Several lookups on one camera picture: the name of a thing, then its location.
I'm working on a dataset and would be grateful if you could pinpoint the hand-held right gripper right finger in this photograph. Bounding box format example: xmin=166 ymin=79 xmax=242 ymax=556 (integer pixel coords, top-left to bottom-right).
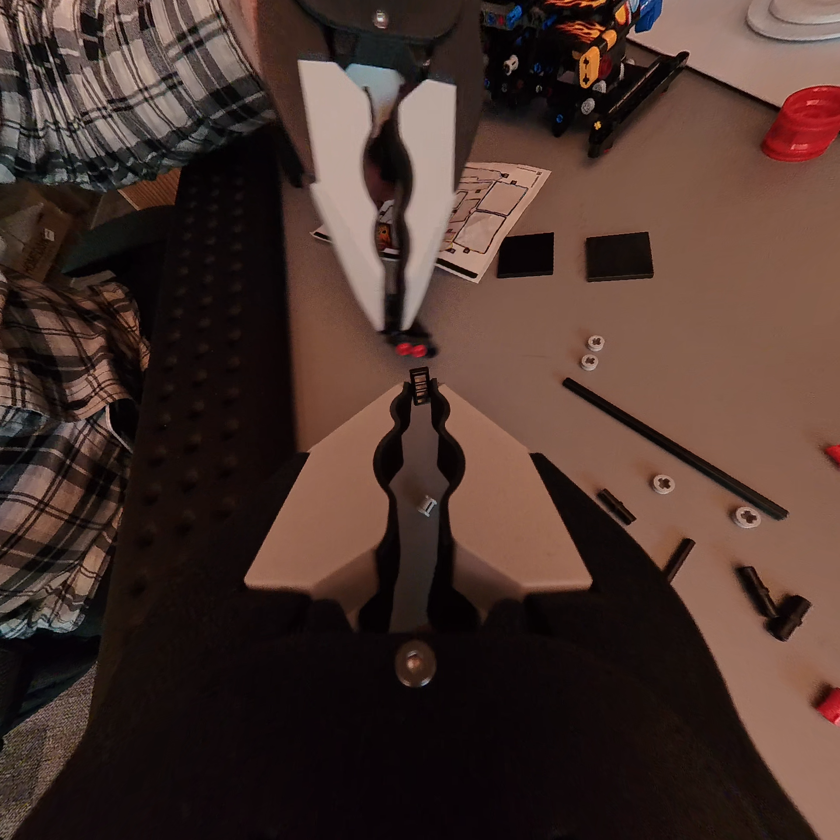
xmin=430 ymin=382 xmax=595 ymax=630

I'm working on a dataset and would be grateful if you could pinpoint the black angled connector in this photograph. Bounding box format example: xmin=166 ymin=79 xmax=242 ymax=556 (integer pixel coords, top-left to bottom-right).
xmin=735 ymin=564 xmax=812 ymax=642

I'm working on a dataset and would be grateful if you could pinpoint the long black axle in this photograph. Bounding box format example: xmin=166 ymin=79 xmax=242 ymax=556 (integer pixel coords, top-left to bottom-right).
xmin=562 ymin=377 xmax=790 ymax=521

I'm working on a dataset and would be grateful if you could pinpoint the grey desk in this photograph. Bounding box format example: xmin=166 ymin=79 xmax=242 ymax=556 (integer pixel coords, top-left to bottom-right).
xmin=282 ymin=0 xmax=840 ymax=840

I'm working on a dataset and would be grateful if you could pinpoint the red round cup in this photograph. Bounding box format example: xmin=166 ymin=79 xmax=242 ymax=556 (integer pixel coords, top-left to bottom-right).
xmin=761 ymin=85 xmax=840 ymax=163

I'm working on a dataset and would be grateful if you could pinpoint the white round base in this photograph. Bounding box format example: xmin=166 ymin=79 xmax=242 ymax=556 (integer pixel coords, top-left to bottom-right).
xmin=746 ymin=0 xmax=840 ymax=43

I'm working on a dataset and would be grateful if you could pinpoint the black toy vehicle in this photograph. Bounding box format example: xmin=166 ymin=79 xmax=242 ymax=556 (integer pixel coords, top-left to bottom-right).
xmin=482 ymin=0 xmax=691 ymax=160

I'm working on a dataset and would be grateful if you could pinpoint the white flat board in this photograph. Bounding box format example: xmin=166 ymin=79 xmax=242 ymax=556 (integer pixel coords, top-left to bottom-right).
xmin=626 ymin=0 xmax=840 ymax=109

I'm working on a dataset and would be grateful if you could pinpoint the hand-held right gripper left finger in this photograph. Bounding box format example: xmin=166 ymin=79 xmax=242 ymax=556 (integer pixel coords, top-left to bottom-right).
xmin=243 ymin=382 xmax=416 ymax=632

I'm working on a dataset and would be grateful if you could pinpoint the small black pin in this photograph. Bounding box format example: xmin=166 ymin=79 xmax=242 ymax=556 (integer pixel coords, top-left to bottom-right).
xmin=596 ymin=487 xmax=637 ymax=526

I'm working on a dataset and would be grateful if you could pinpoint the white instruction sheet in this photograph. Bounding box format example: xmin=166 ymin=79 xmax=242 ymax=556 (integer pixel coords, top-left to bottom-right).
xmin=310 ymin=161 xmax=552 ymax=284

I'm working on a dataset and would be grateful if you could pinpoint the black studded mat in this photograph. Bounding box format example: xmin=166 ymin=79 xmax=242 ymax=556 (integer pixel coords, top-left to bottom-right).
xmin=98 ymin=147 xmax=303 ymax=664

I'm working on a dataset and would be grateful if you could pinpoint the plaid shirt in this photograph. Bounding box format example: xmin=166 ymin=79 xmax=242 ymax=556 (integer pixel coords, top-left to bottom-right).
xmin=0 ymin=0 xmax=277 ymax=641

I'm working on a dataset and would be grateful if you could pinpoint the black square tile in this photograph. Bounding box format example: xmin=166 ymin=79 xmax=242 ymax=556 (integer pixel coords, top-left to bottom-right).
xmin=497 ymin=231 xmax=556 ymax=279
xmin=585 ymin=231 xmax=656 ymax=283

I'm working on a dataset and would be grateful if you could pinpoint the flame-printed black toy panel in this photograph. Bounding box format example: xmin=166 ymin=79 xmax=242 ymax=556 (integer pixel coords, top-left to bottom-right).
xmin=374 ymin=200 xmax=439 ymax=358

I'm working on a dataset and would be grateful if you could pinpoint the short black axle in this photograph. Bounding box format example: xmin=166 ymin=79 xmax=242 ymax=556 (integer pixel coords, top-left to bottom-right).
xmin=661 ymin=538 xmax=697 ymax=581

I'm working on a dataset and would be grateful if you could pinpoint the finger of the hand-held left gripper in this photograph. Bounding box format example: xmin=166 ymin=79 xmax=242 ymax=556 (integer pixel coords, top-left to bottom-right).
xmin=394 ymin=80 xmax=458 ymax=331
xmin=297 ymin=59 xmax=395 ymax=332

